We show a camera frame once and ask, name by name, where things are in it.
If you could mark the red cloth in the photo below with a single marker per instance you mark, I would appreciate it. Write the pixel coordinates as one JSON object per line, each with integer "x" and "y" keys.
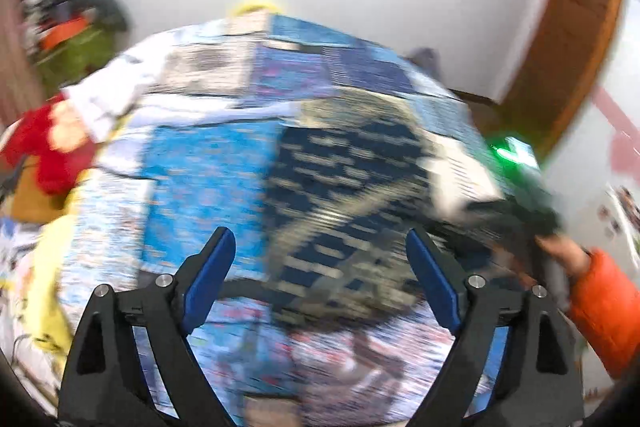
{"x": 45, "y": 147}

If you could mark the person's right hand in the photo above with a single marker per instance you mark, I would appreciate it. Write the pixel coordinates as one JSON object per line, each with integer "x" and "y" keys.
{"x": 565, "y": 257}

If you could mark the pink wall sticker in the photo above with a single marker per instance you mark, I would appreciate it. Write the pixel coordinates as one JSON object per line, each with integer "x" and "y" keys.
{"x": 615, "y": 132}

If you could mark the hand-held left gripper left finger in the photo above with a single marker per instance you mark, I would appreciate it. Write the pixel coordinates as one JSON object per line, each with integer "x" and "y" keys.
{"x": 207, "y": 282}

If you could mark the wooden door frame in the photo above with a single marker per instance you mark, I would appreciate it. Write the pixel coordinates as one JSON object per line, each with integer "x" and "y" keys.
{"x": 565, "y": 57}

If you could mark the navy patterned garment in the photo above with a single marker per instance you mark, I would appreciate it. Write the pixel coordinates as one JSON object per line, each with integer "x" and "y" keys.
{"x": 330, "y": 167}

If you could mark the grey bag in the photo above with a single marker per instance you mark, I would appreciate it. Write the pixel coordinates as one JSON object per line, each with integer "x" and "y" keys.
{"x": 425, "y": 57}

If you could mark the person's right forearm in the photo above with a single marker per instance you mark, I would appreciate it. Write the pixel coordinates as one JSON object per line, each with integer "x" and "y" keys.
{"x": 605, "y": 307}

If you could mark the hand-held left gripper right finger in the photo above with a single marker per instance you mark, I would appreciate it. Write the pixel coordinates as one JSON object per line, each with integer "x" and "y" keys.
{"x": 435, "y": 282}

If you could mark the blue patchwork blanket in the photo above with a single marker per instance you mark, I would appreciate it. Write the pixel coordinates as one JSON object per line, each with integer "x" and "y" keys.
{"x": 200, "y": 187}

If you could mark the yellow sheet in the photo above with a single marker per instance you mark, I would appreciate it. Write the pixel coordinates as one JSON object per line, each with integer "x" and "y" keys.
{"x": 50, "y": 322}

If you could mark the yellow pillow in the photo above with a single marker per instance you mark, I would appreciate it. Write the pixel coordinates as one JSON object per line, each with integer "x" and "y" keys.
{"x": 252, "y": 5}

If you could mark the white cloth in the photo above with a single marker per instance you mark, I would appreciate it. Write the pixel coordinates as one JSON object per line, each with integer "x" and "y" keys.
{"x": 110, "y": 102}

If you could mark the mustard cloth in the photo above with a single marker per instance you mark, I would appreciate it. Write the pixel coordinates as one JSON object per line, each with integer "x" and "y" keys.
{"x": 35, "y": 202}

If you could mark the dark wooden bed frame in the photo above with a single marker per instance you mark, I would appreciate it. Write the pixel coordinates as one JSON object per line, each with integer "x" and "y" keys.
{"x": 475, "y": 97}

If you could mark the white printed sheet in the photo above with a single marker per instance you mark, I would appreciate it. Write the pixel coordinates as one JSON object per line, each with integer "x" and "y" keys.
{"x": 15, "y": 287}

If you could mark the striped brown curtain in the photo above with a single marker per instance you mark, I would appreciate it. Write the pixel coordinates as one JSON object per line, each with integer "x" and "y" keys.
{"x": 15, "y": 57}

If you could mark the green and orange clothes pile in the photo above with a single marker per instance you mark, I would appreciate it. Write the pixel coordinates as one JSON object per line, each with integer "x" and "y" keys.
{"x": 85, "y": 47}

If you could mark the colourful wall sticker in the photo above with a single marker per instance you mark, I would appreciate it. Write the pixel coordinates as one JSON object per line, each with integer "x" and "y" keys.
{"x": 625, "y": 207}

